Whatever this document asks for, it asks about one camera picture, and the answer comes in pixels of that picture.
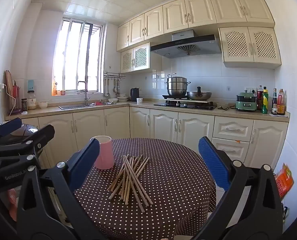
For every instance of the bunch of wooden chopsticks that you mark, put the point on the bunch of wooden chopsticks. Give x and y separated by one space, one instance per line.
128 177

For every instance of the cream upper cabinets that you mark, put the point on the cream upper cabinets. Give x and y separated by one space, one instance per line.
201 7

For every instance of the white bowl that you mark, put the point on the white bowl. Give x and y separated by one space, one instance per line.
113 100
43 104

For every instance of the small dark jar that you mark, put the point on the small dark jar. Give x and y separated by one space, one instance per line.
24 104

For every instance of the hanging steel spatula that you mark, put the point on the hanging steel spatula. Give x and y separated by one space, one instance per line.
116 87

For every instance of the hanging steel ladle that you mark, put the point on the hanging steel ladle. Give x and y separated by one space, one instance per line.
106 90

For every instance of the window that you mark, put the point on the window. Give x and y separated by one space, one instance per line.
76 55

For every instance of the black kettle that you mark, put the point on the black kettle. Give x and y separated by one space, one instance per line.
135 95

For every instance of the green electric grill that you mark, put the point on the green electric grill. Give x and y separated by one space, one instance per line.
246 103

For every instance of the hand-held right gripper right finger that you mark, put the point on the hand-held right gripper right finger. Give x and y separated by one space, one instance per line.
213 165

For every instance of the black range hood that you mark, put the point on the black range hood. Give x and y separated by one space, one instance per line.
186 46

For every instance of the stack of white dishes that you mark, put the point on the stack of white dishes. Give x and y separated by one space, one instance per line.
123 97

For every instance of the red tall container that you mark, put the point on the red tall container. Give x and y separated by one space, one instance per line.
15 96

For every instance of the wall utensil rail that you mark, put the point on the wall utensil rail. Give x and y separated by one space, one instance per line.
114 75

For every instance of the wall socket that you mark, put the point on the wall socket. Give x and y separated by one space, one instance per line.
249 90

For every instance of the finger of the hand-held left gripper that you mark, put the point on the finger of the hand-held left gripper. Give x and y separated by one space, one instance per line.
43 133
9 126

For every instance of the red-capped bottle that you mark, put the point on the red-capped bottle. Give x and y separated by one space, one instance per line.
259 98

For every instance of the steel faucet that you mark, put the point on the steel faucet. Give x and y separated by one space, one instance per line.
85 97

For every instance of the amber sauce bottle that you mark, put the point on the amber sauce bottle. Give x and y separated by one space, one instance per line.
281 105

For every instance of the pink cup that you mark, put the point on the pink cup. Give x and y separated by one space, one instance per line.
104 155

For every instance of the dark sauce bottle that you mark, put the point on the dark sauce bottle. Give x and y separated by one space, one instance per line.
274 103

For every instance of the small lattice-door wall cabinet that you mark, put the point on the small lattice-door wall cabinet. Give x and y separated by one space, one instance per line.
136 58

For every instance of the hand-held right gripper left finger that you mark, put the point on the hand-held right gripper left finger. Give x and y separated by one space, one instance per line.
86 165

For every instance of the teal box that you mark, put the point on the teal box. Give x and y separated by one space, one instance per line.
31 85

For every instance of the round polka-dot table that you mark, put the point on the round polka-dot table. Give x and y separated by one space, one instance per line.
176 180

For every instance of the steel sink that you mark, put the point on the steel sink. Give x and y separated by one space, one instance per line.
71 106

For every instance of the white mug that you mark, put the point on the white mug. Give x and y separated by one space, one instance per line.
139 100

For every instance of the cream base cabinets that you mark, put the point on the cream base cabinets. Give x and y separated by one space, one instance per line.
163 125

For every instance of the steel steamer pot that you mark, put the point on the steel steamer pot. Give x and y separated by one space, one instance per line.
177 87

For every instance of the steel wok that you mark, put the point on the steel wok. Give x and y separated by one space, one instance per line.
199 95

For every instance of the orange jar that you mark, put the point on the orange jar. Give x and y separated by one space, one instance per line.
54 90

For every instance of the glass jar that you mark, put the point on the glass jar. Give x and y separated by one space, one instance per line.
31 101

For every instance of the black gas stove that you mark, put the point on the black gas stove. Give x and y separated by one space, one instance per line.
188 106

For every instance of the orange packet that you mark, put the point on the orange packet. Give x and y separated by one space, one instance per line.
284 180

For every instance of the wide lattice-door wall cabinet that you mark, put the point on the wide lattice-door wall cabinet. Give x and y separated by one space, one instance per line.
248 45

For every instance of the green yellow bottle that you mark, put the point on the green yellow bottle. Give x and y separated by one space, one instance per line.
265 102

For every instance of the wooden cutting board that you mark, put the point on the wooden cutting board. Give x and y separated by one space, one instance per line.
9 85

